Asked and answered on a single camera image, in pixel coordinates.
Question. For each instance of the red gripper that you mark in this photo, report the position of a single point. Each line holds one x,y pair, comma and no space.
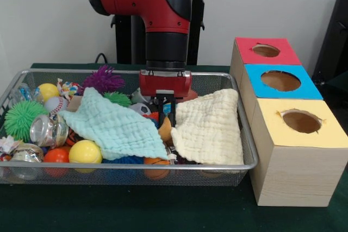
166,84

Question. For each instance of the brown plush bear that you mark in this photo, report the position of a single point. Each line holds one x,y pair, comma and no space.
164,132

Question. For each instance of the cream cloth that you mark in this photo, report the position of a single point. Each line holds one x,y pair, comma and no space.
209,128

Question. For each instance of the silver mesh bin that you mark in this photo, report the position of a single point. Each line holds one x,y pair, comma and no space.
190,177

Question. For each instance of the wooden box with three holes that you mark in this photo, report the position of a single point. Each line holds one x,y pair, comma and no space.
293,177

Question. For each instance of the small soccer ball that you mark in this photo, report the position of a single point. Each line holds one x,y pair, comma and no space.
141,109

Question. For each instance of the orange toy basketball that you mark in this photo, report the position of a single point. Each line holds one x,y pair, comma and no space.
156,161

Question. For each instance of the mint green cloth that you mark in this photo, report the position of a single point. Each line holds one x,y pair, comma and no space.
114,126

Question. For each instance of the purple spiky ball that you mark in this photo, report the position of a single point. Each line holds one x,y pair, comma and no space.
103,78

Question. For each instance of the large yellow ball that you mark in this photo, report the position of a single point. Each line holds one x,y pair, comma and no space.
85,151

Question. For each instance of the dark green table cloth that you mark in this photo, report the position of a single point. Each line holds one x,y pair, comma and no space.
338,88
163,210

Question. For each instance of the white baseball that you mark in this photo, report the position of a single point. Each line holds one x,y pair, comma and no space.
55,104

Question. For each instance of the orange ball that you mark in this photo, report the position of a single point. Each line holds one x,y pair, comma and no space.
55,156

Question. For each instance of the small yellow ball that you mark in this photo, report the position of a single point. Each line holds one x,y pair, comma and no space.
49,91

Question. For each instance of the clear plastic jar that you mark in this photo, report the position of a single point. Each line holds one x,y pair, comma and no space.
47,131

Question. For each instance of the large green spiky ball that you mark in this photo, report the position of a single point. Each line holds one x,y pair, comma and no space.
23,120

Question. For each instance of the black upright panel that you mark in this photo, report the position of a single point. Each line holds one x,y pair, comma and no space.
334,39

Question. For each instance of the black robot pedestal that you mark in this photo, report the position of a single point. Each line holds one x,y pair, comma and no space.
195,39

